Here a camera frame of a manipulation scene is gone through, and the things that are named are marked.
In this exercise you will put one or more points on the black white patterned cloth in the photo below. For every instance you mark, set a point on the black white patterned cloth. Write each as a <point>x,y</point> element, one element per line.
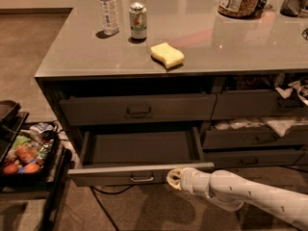
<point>300,87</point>

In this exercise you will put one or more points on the grey drawer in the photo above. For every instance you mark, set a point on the grey drawer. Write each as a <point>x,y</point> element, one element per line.
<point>138,109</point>
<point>255,158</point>
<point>136,158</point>
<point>253,103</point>
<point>254,137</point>

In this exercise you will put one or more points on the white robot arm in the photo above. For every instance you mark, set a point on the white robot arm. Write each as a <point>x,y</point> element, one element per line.
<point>230,191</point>

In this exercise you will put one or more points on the clear plastic water bottle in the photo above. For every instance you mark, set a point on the clear plastic water bottle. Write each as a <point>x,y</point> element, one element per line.
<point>108,16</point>

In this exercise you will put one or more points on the black basket of groceries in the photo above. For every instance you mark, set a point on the black basket of groceries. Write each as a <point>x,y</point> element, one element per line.
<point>32,152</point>

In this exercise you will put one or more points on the grey kitchen island cabinet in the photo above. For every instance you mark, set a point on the grey kitchen island cabinet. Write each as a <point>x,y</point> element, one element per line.
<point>221,54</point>

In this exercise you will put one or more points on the white plastic bags in drawer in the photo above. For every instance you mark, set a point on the white plastic bags in drawer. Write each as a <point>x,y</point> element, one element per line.
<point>280,125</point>

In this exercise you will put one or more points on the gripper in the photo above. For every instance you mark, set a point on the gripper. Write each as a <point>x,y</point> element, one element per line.
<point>189,180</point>

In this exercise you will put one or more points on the black wire trivet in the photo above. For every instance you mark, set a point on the black wire trivet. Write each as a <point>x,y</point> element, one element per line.
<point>305,34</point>

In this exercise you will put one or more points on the dark glass pitcher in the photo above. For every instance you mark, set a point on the dark glass pitcher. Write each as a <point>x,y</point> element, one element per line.
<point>294,8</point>

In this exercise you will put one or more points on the yellow sponge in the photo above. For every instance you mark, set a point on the yellow sponge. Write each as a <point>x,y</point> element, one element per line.
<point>167,55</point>

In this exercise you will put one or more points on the black cart frame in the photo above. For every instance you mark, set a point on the black cart frame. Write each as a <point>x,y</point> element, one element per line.
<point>30,205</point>

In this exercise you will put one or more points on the green white soda can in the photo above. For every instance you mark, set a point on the green white soda can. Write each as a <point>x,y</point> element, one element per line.
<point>138,20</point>

